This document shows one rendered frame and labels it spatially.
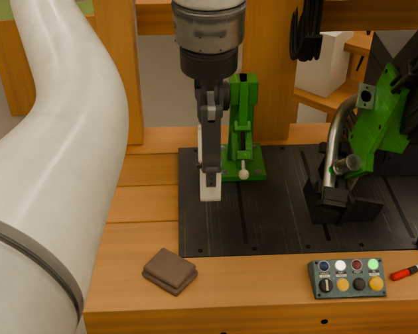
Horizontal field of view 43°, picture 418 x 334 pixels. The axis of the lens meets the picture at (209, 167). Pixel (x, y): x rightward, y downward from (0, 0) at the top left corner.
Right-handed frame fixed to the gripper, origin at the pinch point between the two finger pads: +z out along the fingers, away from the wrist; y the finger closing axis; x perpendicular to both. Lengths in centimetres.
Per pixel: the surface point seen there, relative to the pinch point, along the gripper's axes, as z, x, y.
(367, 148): 20, 36, -30
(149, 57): 130, -30, -296
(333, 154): 27, 32, -38
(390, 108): 9.2, 39.1, -29.5
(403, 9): 6, 56, -75
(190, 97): 131, -2, -238
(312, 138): 43, 34, -67
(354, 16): 8, 43, -75
